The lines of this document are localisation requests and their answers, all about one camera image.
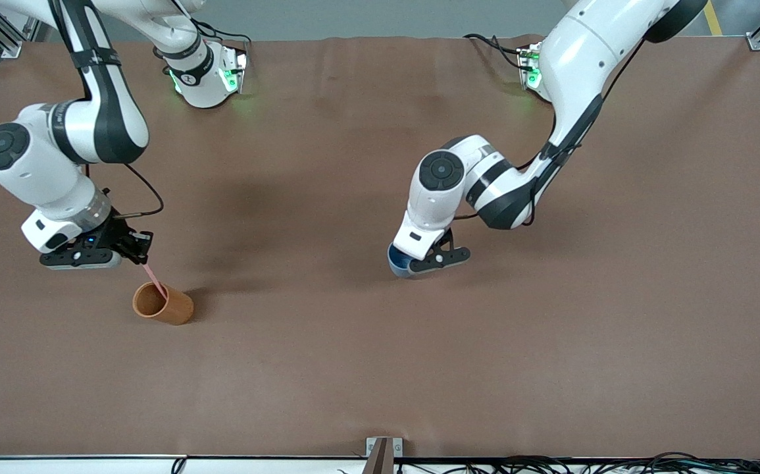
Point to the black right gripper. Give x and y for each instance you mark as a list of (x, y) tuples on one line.
[(114, 235)]

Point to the pink chopstick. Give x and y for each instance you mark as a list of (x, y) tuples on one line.
[(156, 283)]

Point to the blue cup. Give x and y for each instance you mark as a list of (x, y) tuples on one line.
[(398, 263)]

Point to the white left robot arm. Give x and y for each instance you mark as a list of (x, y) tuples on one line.
[(570, 59)]

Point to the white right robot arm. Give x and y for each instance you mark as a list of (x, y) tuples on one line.
[(110, 118)]

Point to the orange cup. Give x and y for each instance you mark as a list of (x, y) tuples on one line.
[(172, 308)]

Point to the brown table cover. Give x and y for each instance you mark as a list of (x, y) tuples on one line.
[(380, 368)]

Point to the left base connector plate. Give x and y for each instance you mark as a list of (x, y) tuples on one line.
[(530, 66)]

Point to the base connector plate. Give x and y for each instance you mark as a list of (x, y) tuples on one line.
[(530, 66), (235, 69)]

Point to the right base connector plate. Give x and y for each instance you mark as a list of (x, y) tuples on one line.
[(235, 69)]

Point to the white table edge strip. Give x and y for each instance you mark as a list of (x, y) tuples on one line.
[(70, 465)]

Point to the metal table bracket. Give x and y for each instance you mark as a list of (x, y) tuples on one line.
[(380, 454)]

